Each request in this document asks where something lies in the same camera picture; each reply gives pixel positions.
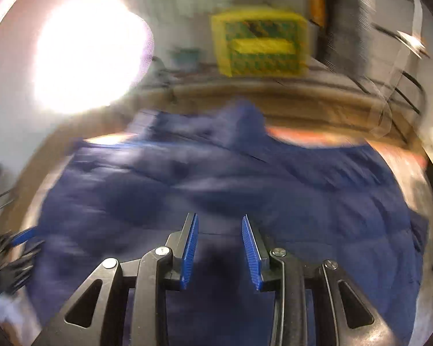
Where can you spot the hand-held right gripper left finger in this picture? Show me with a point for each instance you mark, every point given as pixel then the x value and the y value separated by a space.
pixel 188 256

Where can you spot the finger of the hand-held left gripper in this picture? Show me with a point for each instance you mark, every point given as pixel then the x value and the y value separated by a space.
pixel 23 236

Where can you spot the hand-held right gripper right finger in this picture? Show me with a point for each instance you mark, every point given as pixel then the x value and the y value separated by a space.
pixel 252 256

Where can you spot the navy quilted jacket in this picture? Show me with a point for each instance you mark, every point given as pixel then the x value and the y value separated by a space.
pixel 274 187

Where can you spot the black metal clothes rack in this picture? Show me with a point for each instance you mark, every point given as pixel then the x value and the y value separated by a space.
pixel 410 78

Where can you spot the yellow green box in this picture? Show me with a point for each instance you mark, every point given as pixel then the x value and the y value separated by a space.
pixel 259 43

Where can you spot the grey knit garment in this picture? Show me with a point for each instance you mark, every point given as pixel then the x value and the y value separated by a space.
pixel 346 18

